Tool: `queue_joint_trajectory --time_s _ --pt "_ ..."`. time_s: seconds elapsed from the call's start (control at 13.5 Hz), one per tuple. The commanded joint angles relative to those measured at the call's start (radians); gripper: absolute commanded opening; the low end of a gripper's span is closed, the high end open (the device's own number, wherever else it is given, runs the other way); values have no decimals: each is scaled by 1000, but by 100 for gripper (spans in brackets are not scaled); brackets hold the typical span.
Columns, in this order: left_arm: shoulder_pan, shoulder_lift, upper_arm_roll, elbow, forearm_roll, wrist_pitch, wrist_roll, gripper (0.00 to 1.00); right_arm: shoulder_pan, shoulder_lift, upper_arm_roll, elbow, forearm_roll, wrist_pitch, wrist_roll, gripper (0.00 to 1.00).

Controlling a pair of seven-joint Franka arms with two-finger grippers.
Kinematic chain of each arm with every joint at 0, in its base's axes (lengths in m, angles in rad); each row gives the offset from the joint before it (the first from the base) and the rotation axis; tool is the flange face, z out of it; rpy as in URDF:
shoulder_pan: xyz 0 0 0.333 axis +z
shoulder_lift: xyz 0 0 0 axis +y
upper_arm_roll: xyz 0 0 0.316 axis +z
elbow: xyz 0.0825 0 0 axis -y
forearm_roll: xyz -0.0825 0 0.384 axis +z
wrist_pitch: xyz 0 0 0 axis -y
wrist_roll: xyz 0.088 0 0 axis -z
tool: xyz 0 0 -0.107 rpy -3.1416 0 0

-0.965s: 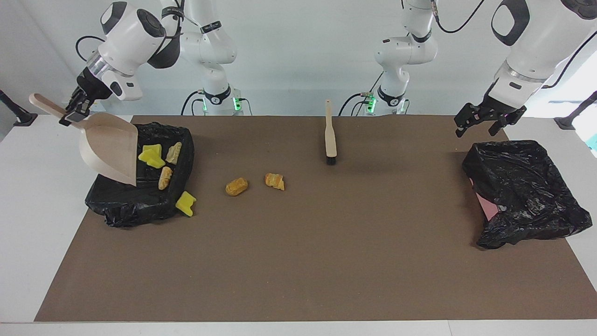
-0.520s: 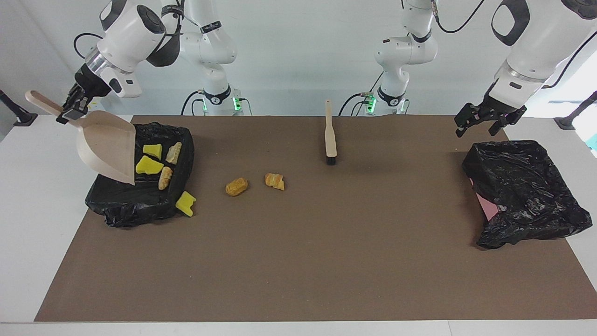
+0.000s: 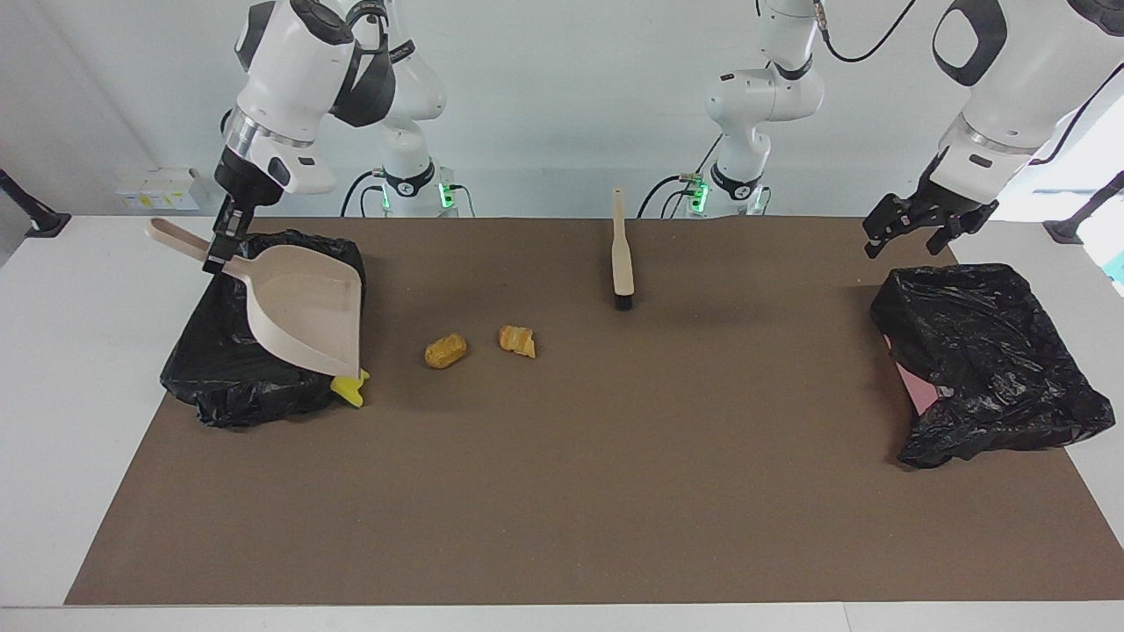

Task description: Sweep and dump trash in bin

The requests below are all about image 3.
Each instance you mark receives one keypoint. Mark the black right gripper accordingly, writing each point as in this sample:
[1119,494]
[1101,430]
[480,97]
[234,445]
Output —
[246,175]

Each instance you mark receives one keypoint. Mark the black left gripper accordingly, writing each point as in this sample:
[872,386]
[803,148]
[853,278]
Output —
[940,209]

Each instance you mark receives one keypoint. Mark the beige plastic dustpan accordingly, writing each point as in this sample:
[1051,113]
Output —
[307,298]

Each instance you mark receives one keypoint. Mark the yellow green-backed sponge piece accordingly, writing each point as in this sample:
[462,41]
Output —
[349,391]

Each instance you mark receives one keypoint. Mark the golden brown bread roll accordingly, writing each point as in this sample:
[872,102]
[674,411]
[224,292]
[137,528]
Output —
[446,351]

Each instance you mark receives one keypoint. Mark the beige hand brush black bristles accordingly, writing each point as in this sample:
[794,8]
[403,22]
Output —
[623,254]

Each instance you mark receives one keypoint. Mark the orange striped bread piece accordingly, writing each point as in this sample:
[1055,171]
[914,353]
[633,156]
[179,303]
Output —
[516,341]

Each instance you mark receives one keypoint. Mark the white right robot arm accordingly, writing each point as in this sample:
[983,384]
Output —
[299,61]

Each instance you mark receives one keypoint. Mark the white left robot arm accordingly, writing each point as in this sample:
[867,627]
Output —
[1010,79]

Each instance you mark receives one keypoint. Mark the black trash bag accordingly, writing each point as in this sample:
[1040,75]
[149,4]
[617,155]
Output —
[219,386]
[992,351]

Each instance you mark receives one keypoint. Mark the pink bin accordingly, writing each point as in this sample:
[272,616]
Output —
[918,391]

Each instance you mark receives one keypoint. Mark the white box yellow labels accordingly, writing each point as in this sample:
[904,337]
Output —
[158,189]

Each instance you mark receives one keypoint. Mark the black stand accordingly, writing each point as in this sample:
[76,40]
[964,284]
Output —
[1067,230]
[44,224]

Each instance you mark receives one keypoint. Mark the cyan object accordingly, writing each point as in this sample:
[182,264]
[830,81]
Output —
[1117,268]

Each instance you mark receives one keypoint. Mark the brown table mat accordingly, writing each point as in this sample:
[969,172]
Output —
[571,491]

